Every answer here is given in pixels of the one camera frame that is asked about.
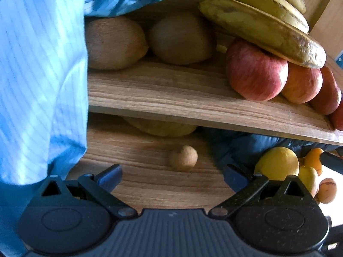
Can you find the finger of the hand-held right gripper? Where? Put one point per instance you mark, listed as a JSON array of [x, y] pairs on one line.
[[333, 162]]

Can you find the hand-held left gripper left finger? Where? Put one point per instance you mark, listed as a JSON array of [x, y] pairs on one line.
[[110, 177]]

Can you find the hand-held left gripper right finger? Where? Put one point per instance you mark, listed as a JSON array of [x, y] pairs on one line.
[[232, 178]]

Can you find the tan fruit with brown marks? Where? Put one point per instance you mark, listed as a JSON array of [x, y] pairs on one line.
[[327, 191]]

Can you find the small orange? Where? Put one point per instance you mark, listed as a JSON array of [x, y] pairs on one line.
[[313, 160]]

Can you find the small yellow fruit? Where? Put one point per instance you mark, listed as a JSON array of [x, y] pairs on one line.
[[308, 180]]

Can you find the dark blue quilted jacket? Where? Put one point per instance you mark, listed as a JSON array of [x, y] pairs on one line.
[[235, 144]]

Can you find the red apple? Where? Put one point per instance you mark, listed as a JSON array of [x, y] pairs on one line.
[[254, 72], [301, 84], [325, 96], [338, 116]]

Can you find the yellow lemon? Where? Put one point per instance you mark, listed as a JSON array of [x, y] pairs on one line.
[[277, 163]]

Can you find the small brown round fruit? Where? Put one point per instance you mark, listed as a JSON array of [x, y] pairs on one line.
[[183, 158]]

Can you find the pale yellow fruit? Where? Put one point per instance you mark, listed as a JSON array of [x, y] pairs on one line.
[[160, 128]]

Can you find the wooden shelf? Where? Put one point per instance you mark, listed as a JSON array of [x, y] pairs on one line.
[[187, 93]]

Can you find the blue dotted cloth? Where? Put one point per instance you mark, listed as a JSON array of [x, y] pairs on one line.
[[340, 60]]

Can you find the light blue striped garment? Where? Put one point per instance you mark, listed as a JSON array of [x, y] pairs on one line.
[[40, 85]]

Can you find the brown kiwi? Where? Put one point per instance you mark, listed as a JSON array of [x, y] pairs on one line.
[[112, 42], [182, 40]]

